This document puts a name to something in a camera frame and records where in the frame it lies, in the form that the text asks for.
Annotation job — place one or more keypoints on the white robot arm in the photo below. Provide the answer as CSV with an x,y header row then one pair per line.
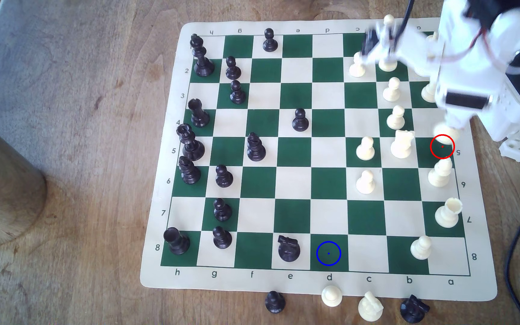
x,y
463,40

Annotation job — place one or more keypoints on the black chess queen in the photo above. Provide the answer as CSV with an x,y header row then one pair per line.
x,y
191,145

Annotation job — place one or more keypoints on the round wooden post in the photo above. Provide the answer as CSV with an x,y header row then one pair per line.
x,y
2,189

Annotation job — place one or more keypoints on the green and white chess mat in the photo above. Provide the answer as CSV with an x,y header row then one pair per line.
x,y
327,153

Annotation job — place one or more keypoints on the black chess king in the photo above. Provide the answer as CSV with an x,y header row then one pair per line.
x,y
202,58

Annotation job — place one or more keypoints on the black chess rook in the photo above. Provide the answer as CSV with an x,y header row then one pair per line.
x,y
198,115
176,241

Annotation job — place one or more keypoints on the black chess knight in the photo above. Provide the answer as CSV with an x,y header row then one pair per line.
x,y
288,249
413,309

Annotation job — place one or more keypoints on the white chess bishop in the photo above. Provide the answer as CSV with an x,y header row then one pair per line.
x,y
440,175
387,66

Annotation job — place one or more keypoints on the white chess pawn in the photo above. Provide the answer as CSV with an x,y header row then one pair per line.
x,y
365,150
357,67
389,20
366,183
392,90
421,248
332,296
396,118

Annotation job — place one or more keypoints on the white chess knight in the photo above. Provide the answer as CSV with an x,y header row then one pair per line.
x,y
401,144
370,308

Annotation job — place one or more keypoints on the black chess bishop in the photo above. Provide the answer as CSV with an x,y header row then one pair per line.
x,y
188,171
255,149

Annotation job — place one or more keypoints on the black chess pawn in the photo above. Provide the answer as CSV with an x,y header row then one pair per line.
x,y
232,68
222,239
274,302
237,93
300,121
222,211
223,177
269,41

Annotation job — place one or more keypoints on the white chess queen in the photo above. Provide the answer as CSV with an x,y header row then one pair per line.
x,y
449,134

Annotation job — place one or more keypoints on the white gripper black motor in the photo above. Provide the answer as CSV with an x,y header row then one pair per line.
x,y
464,100

